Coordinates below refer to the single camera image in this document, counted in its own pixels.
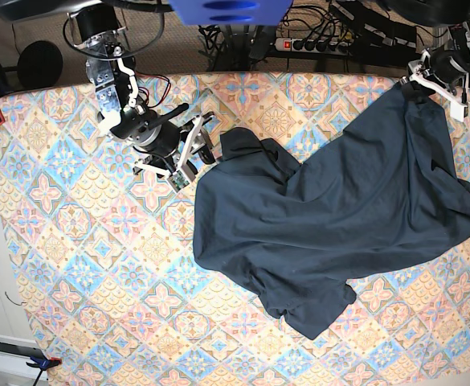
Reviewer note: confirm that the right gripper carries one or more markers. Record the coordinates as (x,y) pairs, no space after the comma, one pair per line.
(166,147)

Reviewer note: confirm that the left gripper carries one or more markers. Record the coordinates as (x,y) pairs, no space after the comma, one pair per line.
(437,71)

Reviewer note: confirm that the dark blue t-shirt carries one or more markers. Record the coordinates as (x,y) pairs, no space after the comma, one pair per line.
(381,197)

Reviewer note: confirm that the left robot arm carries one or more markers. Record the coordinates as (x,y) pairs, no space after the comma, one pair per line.
(453,16)

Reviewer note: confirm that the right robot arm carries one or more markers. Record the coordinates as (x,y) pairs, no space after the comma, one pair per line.
(93,29)

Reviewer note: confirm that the white power strip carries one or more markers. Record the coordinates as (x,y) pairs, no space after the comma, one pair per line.
(311,46)

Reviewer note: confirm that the black round stool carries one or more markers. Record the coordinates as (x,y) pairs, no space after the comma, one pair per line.
(40,65)

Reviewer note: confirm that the blue red clamp lower left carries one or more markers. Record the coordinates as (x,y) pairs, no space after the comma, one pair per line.
(38,364)

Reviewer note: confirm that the white floor outlet box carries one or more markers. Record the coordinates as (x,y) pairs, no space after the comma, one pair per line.
(15,353)

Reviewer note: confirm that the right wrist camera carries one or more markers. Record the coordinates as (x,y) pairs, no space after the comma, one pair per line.
(179,181)

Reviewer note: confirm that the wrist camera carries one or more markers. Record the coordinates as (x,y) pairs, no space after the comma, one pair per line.
(459,111)
(179,181)

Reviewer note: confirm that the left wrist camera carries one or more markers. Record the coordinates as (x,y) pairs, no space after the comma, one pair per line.
(459,111)

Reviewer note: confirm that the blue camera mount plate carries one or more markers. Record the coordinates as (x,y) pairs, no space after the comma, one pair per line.
(226,12)

